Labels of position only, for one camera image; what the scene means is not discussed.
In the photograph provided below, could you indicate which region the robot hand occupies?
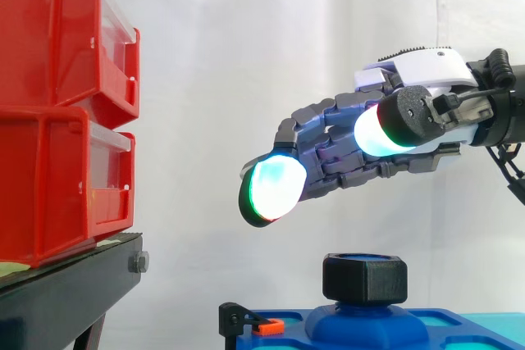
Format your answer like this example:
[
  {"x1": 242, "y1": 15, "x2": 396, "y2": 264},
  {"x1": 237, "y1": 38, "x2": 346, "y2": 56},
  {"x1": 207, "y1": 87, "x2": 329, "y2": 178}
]
[{"x1": 238, "y1": 45, "x2": 495, "y2": 230}]

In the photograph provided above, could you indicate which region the black hex nut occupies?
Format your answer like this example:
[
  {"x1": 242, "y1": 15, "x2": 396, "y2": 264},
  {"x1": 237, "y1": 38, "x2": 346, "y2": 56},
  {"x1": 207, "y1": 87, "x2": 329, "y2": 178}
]
[{"x1": 322, "y1": 252, "x2": 409, "y2": 305}]

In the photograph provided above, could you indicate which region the blue plate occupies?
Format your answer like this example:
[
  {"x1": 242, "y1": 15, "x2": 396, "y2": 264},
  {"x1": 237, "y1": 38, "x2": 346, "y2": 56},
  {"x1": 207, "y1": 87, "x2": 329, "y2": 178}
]
[{"x1": 238, "y1": 307, "x2": 485, "y2": 350}]

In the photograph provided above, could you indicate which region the black-and-orange clip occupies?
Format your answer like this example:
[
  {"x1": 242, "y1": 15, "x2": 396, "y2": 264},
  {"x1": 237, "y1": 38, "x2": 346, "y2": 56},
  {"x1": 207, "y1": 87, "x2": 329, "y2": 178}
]
[{"x1": 218, "y1": 302, "x2": 285, "y2": 337}]

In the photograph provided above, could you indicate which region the red bin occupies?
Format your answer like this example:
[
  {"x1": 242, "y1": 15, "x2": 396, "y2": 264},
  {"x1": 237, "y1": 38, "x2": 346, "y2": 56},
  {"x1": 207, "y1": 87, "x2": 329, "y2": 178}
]
[
  {"x1": 0, "y1": 104, "x2": 137, "y2": 269},
  {"x1": 0, "y1": 0, "x2": 141, "y2": 130}
]

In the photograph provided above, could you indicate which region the black stand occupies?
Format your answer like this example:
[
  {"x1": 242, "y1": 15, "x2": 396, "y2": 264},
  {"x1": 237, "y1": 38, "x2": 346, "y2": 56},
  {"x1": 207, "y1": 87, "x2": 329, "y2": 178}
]
[{"x1": 0, "y1": 231, "x2": 150, "y2": 350}]

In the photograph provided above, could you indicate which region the black coiled cable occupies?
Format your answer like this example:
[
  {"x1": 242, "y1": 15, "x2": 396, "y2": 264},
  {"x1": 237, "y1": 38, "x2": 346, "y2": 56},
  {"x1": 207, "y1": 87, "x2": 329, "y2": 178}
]
[{"x1": 486, "y1": 48, "x2": 516, "y2": 89}]

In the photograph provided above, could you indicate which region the thin black cable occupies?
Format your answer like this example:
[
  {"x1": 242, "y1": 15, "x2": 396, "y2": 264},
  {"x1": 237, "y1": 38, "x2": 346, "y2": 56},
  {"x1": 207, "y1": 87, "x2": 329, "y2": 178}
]
[{"x1": 486, "y1": 143, "x2": 525, "y2": 210}]

